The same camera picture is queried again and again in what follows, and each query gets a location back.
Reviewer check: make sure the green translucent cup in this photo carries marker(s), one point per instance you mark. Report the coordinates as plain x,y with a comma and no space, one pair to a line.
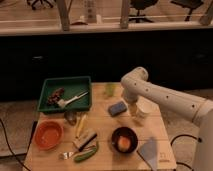
110,89

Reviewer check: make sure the yellow banana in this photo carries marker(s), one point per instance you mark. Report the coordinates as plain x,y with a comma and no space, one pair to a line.
80,125

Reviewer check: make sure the black bowl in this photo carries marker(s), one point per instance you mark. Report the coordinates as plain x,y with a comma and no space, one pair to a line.
126,132

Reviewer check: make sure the blue sponge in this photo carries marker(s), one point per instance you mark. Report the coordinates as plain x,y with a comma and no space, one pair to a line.
117,108

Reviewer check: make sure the orange fruit in bowl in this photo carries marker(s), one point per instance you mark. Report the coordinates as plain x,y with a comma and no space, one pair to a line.
123,144

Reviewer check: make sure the black office chair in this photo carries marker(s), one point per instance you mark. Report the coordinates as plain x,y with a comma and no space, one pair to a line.
139,5

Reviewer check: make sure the wooden post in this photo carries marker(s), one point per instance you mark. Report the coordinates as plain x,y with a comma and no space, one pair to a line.
63,13
124,19

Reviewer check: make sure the grey blue cloth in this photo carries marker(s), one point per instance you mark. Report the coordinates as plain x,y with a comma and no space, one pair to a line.
148,152

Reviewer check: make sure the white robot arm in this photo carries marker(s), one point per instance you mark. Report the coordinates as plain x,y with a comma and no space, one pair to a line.
193,108

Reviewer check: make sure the green plastic tray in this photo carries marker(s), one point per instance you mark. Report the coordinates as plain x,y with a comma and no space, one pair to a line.
72,86

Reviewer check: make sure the wooden post middle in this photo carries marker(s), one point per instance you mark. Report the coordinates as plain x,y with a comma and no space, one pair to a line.
124,19

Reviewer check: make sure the silver fork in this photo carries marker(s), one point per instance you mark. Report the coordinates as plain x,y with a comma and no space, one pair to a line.
67,155

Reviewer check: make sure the white spatula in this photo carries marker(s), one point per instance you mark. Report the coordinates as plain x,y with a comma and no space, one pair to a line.
63,103

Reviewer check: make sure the wooden post left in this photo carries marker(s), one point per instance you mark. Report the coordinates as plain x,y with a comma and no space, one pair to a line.
63,13

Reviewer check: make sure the white paper cup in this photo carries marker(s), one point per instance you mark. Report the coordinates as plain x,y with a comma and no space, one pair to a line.
143,111

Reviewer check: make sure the brown grape bunch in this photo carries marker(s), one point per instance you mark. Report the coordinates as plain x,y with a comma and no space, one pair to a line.
55,96

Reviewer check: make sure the orange plastic bowl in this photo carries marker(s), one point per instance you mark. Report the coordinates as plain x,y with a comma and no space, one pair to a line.
48,135

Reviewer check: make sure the silver metal cup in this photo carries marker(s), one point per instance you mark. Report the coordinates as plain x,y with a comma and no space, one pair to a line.
70,117

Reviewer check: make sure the green cucumber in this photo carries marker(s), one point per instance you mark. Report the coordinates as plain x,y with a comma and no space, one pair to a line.
87,155

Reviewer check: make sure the black handled brush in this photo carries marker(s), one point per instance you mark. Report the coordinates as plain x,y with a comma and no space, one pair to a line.
84,139

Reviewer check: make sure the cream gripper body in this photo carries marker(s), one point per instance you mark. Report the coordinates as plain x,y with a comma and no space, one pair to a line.
132,107

